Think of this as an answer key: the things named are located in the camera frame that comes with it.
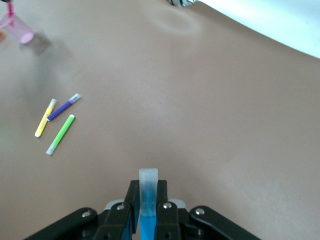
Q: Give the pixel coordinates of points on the blue marker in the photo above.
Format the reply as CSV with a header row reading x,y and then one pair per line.
x,y
148,200

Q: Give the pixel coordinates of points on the yellow marker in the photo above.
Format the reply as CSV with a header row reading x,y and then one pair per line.
x,y
43,122

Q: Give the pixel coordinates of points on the pink marker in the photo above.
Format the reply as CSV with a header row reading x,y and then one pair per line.
x,y
10,11

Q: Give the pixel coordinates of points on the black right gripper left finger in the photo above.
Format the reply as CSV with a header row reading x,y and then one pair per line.
x,y
110,225

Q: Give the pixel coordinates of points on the purple marker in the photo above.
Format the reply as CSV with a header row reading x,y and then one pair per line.
x,y
61,108

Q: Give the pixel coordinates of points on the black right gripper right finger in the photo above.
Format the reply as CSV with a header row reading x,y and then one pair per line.
x,y
180,225

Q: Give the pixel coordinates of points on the pink mesh cup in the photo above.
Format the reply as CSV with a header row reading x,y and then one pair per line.
x,y
22,31

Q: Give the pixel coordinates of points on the green marker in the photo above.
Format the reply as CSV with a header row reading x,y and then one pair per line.
x,y
61,133

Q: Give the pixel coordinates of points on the brown table cover mat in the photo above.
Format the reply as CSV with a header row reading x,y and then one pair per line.
x,y
175,100

